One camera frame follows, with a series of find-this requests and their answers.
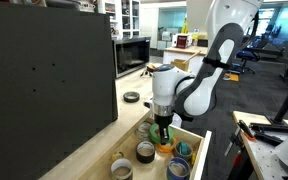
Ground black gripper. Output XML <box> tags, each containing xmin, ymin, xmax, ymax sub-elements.
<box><xmin>154</xmin><ymin>115</ymin><xmax>172</xmax><ymax>145</ymax></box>

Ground green tape roll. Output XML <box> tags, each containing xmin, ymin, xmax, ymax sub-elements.
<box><xmin>149</xmin><ymin>123</ymin><xmax>174</xmax><ymax>144</ymax></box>

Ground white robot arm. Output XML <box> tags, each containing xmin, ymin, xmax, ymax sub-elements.
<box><xmin>151</xmin><ymin>0</ymin><xmax>264</xmax><ymax>145</ymax></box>

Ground orange tape roll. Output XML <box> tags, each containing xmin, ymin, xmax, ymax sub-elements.
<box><xmin>157</xmin><ymin>139</ymin><xmax>176</xmax><ymax>153</ymax></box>

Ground black tape roll in drawer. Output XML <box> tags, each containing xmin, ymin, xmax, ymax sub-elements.
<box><xmin>136</xmin><ymin>141</ymin><xmax>155</xmax><ymax>164</ymax></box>

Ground clear tape roll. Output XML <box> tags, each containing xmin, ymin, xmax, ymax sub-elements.
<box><xmin>135</xmin><ymin>122</ymin><xmax>151</xmax><ymax>140</ymax></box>

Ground grey teal tape roll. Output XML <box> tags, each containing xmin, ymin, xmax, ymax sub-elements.
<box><xmin>174</xmin><ymin>141</ymin><xmax>193</xmax><ymax>162</ymax></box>

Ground open wooden drawer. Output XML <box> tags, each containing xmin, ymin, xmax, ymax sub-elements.
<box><xmin>78</xmin><ymin>116</ymin><xmax>212</xmax><ymax>180</ymax></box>

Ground blue tape roll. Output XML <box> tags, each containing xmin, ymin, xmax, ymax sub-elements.
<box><xmin>167</xmin><ymin>157</ymin><xmax>190</xmax><ymax>180</ymax></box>

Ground small yellow tape roll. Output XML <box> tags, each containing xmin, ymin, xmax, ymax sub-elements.
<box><xmin>111</xmin><ymin>151</ymin><xmax>124</xmax><ymax>161</ymax></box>

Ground white grey tape roll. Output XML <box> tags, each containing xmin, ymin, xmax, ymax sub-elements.
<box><xmin>111</xmin><ymin>158</ymin><xmax>133</xmax><ymax>180</ymax></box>

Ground black tape roll on counter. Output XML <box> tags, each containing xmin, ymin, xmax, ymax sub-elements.
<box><xmin>123</xmin><ymin>91</ymin><xmax>140</xmax><ymax>103</ymax></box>

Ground wooden plate with food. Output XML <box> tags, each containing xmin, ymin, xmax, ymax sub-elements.
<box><xmin>147</xmin><ymin>64</ymin><xmax>157</xmax><ymax>72</ymax></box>

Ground black microwave oven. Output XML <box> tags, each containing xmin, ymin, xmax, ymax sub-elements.
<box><xmin>112</xmin><ymin>36</ymin><xmax>151</xmax><ymax>78</ymax></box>

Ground red white box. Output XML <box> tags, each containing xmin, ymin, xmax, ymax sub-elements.
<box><xmin>176</xmin><ymin>34</ymin><xmax>192</xmax><ymax>49</ymax></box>

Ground black box on island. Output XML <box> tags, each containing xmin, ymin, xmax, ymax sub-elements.
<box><xmin>198</xmin><ymin>39</ymin><xmax>208</xmax><ymax>47</ymax></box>

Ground black clamp tool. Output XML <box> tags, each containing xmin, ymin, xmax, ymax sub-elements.
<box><xmin>238</xmin><ymin>120</ymin><xmax>283</xmax><ymax>146</ymax></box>

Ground large black panel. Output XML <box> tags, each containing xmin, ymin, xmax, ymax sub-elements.
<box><xmin>0</xmin><ymin>2</ymin><xmax>118</xmax><ymax>180</ymax></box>

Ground blue office chair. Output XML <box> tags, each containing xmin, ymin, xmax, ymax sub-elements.
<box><xmin>233</xmin><ymin>44</ymin><xmax>260</xmax><ymax>74</ymax></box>

